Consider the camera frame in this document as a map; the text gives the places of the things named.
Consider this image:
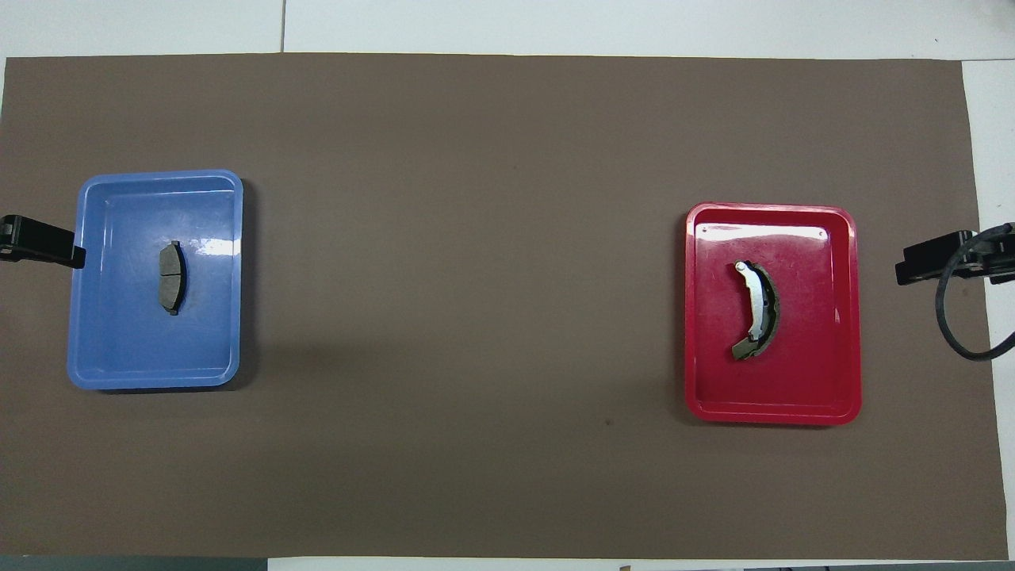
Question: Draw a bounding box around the blue plastic tray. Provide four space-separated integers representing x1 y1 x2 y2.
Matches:
67 169 244 391

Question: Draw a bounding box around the red plastic tray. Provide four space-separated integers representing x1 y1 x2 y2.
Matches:
684 202 862 426

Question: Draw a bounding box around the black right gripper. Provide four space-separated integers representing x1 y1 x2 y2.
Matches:
895 230 1015 287

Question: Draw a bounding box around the brown table mat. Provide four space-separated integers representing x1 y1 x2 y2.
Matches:
0 52 1009 561

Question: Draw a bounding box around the grey brake pad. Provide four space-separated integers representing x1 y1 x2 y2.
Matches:
157 240 188 316

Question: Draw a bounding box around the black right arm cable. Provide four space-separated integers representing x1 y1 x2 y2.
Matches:
935 223 1015 362

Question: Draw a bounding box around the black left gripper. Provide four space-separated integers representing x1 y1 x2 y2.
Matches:
0 215 87 270

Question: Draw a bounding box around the curved brake shoe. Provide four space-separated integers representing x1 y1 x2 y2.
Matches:
730 261 781 362

